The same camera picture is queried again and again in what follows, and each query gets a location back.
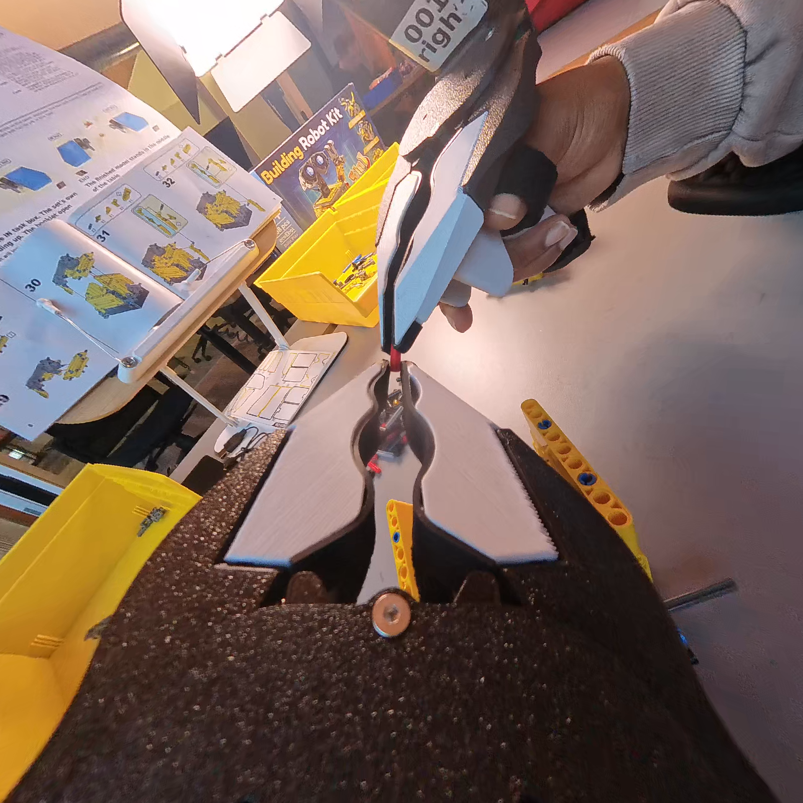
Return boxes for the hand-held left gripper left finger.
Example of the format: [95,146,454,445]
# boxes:
[224,361,391,568]

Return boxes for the white lamp panel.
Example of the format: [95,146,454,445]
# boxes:
[118,0,316,124]

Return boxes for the person's right forearm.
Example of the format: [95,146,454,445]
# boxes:
[586,0,803,212]

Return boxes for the red tote bag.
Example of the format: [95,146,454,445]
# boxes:
[524,0,567,33]

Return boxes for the yellow toy robot model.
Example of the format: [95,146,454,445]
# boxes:
[384,398,739,667]

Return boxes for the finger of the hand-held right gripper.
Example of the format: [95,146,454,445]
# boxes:
[375,171,424,352]
[392,112,491,353]

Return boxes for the blue robot kit box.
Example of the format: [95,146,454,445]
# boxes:
[250,81,386,237]

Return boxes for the white building instruction booklet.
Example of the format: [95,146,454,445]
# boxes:
[0,25,284,441]

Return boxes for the pile of black red pins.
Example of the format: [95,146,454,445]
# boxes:
[367,389,416,479]

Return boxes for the assorted grey blue small parts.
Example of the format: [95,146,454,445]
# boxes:
[332,250,381,294]

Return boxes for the grey desk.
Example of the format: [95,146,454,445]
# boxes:
[169,151,803,803]

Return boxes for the white sticker sheet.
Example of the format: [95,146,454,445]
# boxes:
[224,349,335,429]

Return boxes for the white book stand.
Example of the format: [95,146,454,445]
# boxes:
[38,213,350,469]

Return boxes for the person's right hand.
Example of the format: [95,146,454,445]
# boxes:
[439,56,632,335]

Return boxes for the black wrist rest pad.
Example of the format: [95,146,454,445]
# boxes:
[667,156,803,218]

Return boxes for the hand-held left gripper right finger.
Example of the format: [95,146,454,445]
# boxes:
[401,361,560,563]

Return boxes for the black USB cable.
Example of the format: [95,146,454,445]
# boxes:
[212,425,278,466]

